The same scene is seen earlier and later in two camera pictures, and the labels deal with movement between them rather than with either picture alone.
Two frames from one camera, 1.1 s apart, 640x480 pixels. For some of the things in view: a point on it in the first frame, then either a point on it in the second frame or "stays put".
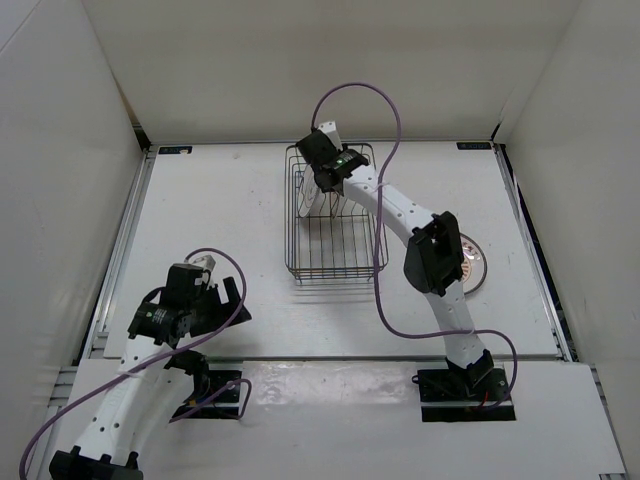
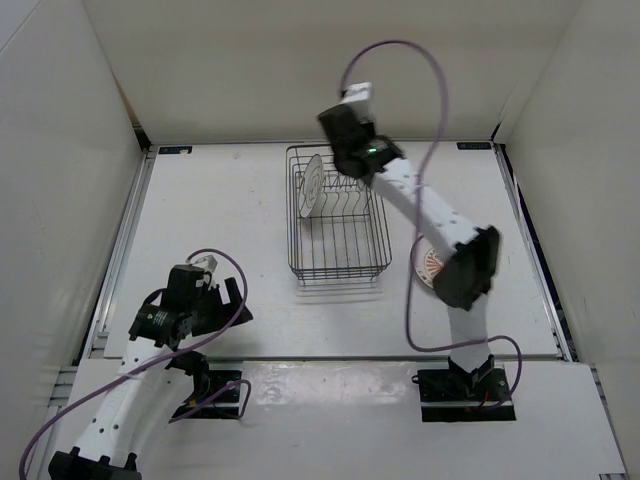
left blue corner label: x=175 y=150 stays put
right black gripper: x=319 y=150 -> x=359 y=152
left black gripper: x=222 y=309 stays put
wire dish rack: x=327 y=236 stays put
